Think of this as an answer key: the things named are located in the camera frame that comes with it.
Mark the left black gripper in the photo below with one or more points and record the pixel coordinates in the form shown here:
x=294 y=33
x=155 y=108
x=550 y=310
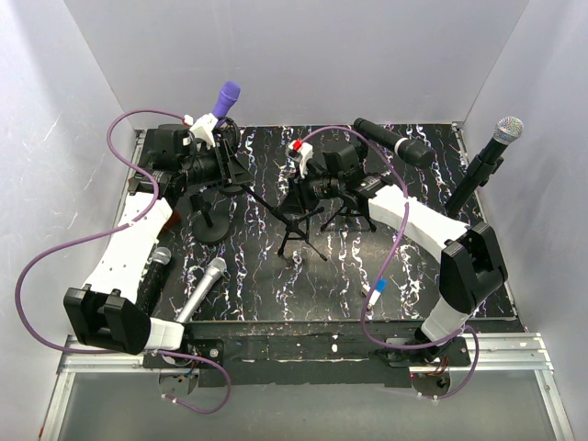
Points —
x=230 y=170

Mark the small black tripod stand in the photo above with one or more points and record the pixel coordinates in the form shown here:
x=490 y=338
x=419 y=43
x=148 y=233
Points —
x=349 y=216

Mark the blue white small card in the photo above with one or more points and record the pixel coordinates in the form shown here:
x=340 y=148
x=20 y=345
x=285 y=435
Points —
x=376 y=292

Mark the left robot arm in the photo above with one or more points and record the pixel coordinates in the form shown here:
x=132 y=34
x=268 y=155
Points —
x=114 y=308

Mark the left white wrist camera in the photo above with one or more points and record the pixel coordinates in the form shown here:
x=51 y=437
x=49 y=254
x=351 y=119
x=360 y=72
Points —
x=202 y=129

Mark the black shotgun microphone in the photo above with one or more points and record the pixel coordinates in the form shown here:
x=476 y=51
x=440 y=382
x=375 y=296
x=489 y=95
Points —
x=411 y=151

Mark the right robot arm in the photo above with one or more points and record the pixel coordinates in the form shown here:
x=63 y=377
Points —
x=471 y=261

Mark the black tripod stand with shockmount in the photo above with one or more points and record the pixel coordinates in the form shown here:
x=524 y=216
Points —
x=258 y=213

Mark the right round-base mic stand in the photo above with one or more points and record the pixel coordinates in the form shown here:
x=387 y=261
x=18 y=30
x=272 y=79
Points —
x=477 y=175

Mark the black glitter microphone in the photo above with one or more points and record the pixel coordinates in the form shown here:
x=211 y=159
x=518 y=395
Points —
x=150 y=287

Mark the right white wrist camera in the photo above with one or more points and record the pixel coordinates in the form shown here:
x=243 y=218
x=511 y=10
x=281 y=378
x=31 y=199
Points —
x=300 y=153

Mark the black microphone silver grille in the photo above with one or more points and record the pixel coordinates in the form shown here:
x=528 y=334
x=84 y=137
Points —
x=506 y=131

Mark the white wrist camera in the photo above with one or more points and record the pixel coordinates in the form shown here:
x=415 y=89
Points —
x=300 y=153
x=202 y=129

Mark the aluminium frame rail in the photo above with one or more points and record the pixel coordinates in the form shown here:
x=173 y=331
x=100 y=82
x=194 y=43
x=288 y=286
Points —
x=507 y=393

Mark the black round-base mic stand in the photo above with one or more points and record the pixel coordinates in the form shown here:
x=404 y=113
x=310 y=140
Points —
x=209 y=227

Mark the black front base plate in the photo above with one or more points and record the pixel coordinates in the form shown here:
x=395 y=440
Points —
x=304 y=352

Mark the brown wooden metronome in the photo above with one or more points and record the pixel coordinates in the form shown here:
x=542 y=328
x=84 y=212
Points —
x=174 y=219

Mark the purple microphone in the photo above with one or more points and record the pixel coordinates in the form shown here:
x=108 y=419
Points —
x=228 y=96

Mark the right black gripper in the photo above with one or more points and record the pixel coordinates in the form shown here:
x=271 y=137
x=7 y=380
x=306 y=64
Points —
x=297 y=200

